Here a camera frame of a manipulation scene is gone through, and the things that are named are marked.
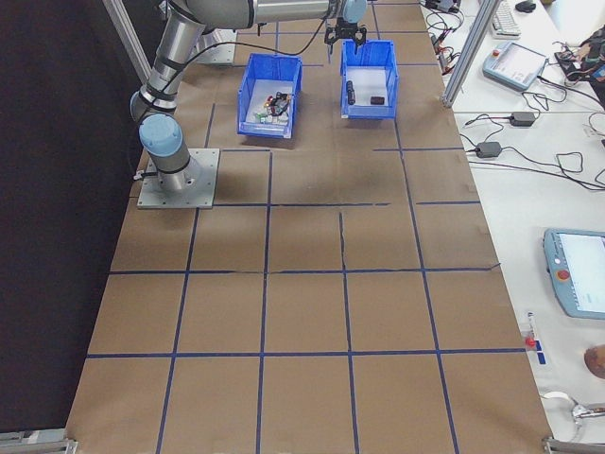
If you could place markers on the blue plastic capacitor bin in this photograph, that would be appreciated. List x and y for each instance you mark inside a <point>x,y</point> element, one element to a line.
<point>391,75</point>

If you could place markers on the blue plastic button bin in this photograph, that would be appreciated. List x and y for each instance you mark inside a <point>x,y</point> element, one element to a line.
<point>247,90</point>

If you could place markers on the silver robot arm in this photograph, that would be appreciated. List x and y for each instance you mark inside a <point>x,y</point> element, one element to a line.
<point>182,47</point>

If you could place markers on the red mushroom push button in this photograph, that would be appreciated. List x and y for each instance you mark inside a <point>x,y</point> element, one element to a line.
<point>268,101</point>

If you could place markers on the green-headed white button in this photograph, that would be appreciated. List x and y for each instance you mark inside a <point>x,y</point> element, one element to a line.
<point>264,118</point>

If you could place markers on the white bin liner sheet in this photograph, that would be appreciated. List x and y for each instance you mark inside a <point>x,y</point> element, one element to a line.
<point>368,82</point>

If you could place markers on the dark brown cylindrical capacitor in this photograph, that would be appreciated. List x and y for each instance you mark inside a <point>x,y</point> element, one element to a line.
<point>376,100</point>
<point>349,86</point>
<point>350,98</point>

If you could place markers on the mixed small parts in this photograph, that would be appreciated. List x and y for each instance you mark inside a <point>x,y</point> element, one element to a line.
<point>262,92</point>

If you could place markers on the white keyboard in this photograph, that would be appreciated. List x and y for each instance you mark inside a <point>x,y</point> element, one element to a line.
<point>506,19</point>

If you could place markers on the grey blue teach pendant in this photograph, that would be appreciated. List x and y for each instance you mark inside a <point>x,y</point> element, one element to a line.
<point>515,66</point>
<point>581,274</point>

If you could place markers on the black computer mouse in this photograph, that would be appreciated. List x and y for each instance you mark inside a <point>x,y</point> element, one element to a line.
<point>524,5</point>

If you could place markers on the black power adapter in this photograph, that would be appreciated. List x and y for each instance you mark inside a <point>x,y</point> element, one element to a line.
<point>522,118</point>
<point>488,150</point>

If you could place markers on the white marker pen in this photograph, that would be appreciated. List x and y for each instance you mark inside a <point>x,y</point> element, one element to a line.
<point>531,331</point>

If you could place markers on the blue tape pieces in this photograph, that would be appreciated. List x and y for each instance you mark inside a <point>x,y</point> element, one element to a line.
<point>542,357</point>

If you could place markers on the brown round object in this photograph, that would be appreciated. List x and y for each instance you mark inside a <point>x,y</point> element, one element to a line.
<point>596,361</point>

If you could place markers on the shiny metal tool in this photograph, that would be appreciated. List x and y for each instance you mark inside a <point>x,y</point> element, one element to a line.
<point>583,412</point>

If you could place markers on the aluminium profile bar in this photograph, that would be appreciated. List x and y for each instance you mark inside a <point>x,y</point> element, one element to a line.
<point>38,444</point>
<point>576,447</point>

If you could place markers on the white switch block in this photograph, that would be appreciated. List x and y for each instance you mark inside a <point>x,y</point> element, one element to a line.
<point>282,118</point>

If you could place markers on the aluminium profile post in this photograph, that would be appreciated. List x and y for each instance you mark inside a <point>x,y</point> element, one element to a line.
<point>469,47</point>

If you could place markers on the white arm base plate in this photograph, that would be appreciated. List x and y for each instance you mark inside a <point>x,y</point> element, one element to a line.
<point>219,54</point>
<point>203,189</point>

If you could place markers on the black frame cover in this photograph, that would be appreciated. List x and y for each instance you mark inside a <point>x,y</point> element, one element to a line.
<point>47,189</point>

